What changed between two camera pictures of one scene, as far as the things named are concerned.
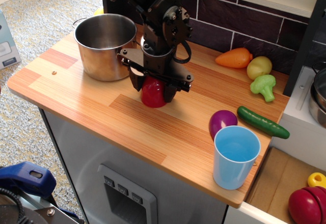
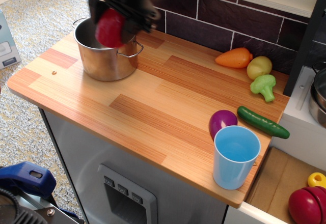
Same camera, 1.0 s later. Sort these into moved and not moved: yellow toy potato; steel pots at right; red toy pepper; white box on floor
Moved: red toy pepper
Not moved: steel pots at right; yellow toy potato; white box on floor
